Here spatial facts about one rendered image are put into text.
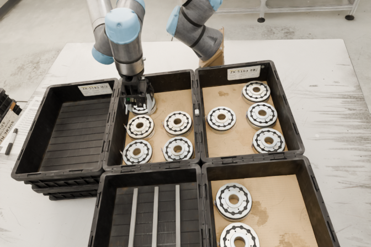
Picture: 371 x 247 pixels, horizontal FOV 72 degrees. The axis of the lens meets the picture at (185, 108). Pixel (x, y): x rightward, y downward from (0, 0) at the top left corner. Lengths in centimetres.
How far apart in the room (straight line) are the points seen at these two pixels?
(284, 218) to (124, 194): 48
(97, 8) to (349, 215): 101
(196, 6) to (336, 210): 86
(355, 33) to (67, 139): 256
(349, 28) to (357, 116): 179
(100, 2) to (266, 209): 78
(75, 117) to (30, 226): 43
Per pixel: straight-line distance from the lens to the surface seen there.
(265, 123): 91
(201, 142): 80
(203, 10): 104
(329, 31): 285
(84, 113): 113
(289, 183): 86
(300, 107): 119
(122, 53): 63
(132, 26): 60
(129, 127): 96
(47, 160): 108
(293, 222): 83
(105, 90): 110
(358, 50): 270
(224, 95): 102
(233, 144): 90
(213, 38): 113
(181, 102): 102
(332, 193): 103
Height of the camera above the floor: 161
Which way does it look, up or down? 51 degrees down
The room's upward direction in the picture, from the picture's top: 12 degrees counter-clockwise
